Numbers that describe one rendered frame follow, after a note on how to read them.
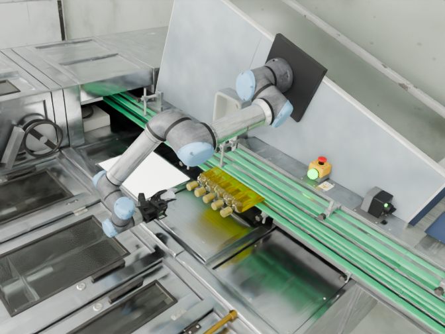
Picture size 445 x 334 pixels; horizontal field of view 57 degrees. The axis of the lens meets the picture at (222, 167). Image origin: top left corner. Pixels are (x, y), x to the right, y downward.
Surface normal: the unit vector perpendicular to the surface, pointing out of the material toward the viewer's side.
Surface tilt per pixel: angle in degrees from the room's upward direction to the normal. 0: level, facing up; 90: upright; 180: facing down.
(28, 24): 90
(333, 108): 0
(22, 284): 90
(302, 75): 3
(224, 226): 90
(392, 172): 0
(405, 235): 90
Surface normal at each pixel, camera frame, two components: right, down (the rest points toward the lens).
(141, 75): 0.69, 0.46
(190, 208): 0.10, -0.82
